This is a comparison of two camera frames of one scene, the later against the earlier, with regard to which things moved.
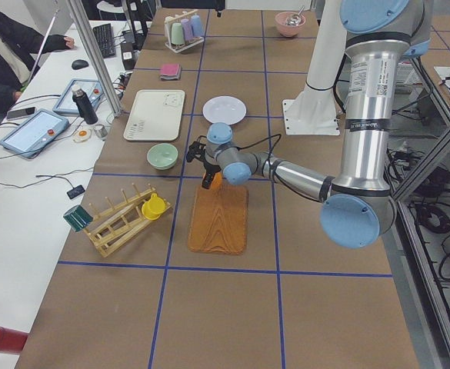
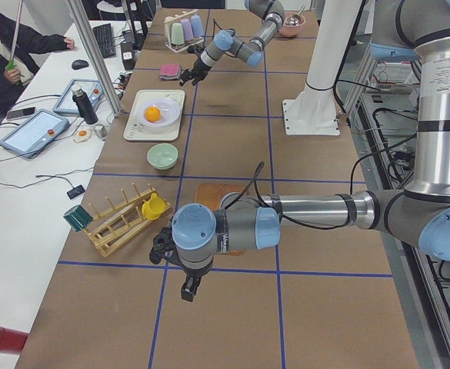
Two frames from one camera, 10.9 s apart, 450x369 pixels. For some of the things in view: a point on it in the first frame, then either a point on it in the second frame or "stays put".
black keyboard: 105,39 stays put
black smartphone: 21,112 stays put
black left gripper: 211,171 -> 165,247
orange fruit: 217,181 -> 152,114
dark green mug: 78,218 stays put
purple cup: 187,29 stays put
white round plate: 224,108 -> 170,112
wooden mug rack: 116,227 stays put
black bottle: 85,106 stays put
